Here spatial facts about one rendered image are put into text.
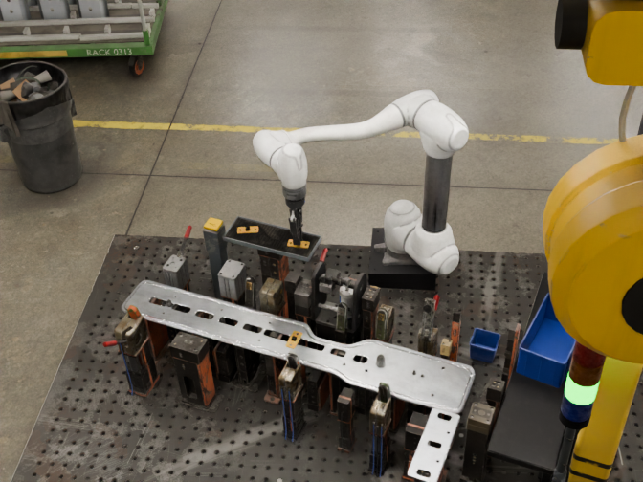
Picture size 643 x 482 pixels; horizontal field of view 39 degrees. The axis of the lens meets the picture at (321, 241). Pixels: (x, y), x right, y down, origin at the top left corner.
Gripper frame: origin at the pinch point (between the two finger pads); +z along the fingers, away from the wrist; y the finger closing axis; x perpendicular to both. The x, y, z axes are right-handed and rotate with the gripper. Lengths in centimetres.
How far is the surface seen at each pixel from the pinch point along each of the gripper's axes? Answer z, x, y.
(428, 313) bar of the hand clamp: 4, 55, 27
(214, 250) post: 15.7, -36.1, -2.3
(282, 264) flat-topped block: 15.8, -6.7, 0.6
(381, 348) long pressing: 20, 39, 33
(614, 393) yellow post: -58, 107, 105
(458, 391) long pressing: 20, 69, 47
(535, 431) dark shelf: 17, 95, 62
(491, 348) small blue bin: 50, 79, -2
